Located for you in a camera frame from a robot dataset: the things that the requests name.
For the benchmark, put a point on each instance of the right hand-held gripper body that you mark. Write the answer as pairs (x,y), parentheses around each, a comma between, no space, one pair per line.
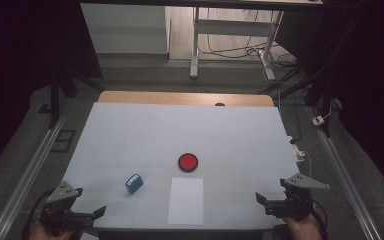
(298,196)

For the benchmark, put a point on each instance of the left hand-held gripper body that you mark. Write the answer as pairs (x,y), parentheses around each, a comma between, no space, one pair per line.
(61,203)

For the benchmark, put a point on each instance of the blue stamp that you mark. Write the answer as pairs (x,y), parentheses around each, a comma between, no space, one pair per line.
(134,183)

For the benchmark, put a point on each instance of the person's right hand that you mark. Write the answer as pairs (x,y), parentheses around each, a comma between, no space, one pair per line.
(301,228)

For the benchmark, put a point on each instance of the person's left hand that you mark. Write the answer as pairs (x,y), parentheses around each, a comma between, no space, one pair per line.
(48,233)

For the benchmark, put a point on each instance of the white paper sheet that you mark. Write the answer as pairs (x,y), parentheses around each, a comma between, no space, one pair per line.
(186,201)

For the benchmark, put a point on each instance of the small white adapter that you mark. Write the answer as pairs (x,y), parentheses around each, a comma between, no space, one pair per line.
(318,120)

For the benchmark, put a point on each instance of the red ink pad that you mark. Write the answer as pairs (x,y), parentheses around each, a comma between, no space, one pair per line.
(188,162)

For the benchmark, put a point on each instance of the black stand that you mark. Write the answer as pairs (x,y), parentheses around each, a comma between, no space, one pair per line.
(316,86)
(56,96)

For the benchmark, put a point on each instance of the wooden table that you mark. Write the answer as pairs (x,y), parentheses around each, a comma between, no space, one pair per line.
(166,98)

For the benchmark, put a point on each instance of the white cabinet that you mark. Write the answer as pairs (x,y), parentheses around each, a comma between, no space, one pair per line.
(126,28)

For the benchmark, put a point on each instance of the aluminium rail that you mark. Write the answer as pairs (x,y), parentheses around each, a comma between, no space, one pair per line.
(26,173)
(343,180)

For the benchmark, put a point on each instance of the white desk frame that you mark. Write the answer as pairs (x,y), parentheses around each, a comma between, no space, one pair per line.
(233,28)

